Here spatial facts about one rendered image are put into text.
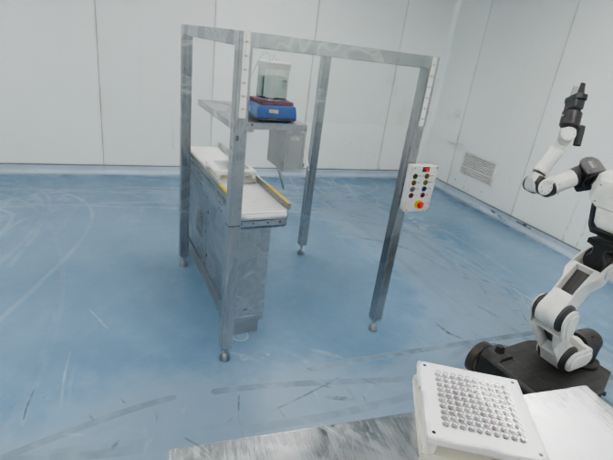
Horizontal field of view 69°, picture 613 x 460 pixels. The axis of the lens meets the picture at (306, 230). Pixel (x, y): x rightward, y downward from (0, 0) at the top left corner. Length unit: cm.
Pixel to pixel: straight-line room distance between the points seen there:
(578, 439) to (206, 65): 488
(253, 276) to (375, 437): 160
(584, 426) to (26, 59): 519
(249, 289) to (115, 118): 331
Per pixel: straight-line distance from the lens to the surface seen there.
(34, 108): 546
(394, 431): 111
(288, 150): 216
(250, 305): 262
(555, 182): 248
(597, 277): 249
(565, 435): 130
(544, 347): 270
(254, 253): 245
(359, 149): 623
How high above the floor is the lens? 163
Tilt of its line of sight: 23 degrees down
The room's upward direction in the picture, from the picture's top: 7 degrees clockwise
